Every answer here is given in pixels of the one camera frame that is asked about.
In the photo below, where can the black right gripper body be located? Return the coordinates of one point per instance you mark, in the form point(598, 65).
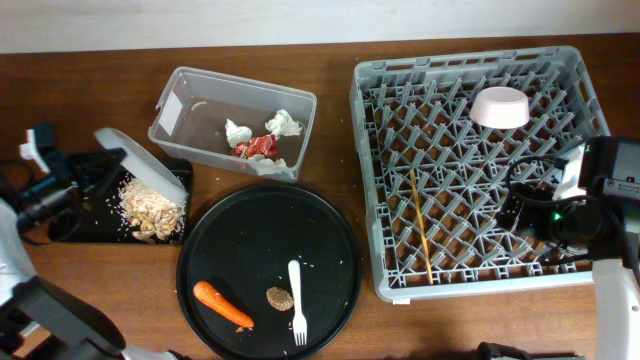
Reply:
point(544, 218)

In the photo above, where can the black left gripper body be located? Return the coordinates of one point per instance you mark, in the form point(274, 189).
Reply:
point(46, 199)

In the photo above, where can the grey plate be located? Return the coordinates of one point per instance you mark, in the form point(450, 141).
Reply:
point(143, 165)

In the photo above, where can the rice and food scraps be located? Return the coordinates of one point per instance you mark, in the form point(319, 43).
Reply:
point(147, 215)

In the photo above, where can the pink bowl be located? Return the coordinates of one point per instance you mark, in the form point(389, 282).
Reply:
point(500, 108)

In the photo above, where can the wooden chopstick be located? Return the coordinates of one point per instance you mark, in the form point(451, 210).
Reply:
point(421, 226)

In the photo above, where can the white tissue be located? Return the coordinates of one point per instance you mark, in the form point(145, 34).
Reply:
point(237, 134)
point(282, 124)
point(266, 166)

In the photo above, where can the orange carrot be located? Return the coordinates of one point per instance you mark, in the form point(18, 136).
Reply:
point(213, 299)

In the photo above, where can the red wrapper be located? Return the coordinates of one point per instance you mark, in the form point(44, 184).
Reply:
point(264, 145)

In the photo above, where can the brown cookie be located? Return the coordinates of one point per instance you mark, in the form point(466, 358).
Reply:
point(279, 299)

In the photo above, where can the white plastic fork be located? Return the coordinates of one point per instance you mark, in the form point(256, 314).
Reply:
point(299, 322)

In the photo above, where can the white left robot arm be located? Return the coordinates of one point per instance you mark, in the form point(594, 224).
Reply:
point(76, 329)

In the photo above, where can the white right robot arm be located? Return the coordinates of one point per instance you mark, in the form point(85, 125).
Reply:
point(599, 229)

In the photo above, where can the grey dishwasher rack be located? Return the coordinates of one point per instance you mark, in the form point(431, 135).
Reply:
point(415, 113)

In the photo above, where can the clear plastic waste bin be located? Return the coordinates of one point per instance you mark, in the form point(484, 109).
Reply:
point(194, 107)

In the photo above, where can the black rectangular tray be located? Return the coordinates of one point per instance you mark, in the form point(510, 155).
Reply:
point(106, 222)

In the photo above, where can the black round tray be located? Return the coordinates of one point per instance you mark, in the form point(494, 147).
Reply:
point(242, 246)

